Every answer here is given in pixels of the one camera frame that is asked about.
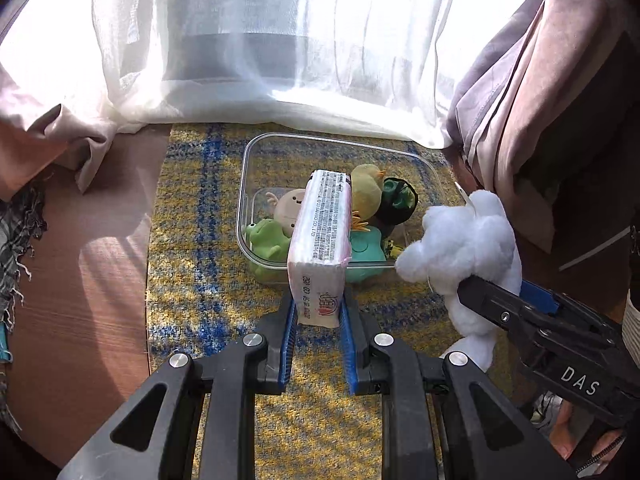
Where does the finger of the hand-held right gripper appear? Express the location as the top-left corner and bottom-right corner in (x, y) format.
(520, 281), (621, 341)
(457, 276), (548, 346)

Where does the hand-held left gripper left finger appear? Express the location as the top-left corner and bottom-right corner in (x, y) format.
(57, 292), (298, 480)

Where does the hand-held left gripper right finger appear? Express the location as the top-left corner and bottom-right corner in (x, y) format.
(340, 295), (576, 480)

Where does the white plush toy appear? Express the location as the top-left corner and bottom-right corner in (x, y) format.
(395, 189), (523, 373)

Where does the green frog toy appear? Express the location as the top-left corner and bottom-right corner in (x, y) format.
(244, 217), (293, 278)

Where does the pink tissue pack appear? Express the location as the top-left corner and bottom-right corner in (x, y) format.
(287, 170), (353, 328)

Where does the beige round deer toy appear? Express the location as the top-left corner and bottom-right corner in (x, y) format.
(265, 187), (308, 236)

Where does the yellow chick toy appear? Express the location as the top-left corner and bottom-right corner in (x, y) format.
(350, 164), (387, 226)

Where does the clear plastic container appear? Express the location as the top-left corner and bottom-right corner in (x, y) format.
(236, 132), (468, 281)

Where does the person's right hand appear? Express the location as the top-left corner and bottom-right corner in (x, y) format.
(550, 402), (626, 458)

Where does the teal flower toy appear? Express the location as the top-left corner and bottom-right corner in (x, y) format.
(345, 227), (388, 283)

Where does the yellow blue plaid mat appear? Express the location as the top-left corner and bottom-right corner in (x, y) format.
(145, 122), (501, 480)

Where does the black and green toy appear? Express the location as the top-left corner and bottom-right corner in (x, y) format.
(375, 176), (420, 228)

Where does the mauve curtain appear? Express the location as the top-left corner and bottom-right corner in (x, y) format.
(445, 0), (640, 256)

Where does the grey plaid fringed scarf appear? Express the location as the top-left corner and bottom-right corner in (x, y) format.
(0, 180), (48, 431)

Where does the white sheer curtain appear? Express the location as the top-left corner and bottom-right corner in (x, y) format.
(0, 0), (551, 148)

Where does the pink curtain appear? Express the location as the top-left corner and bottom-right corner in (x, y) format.
(0, 67), (121, 201)

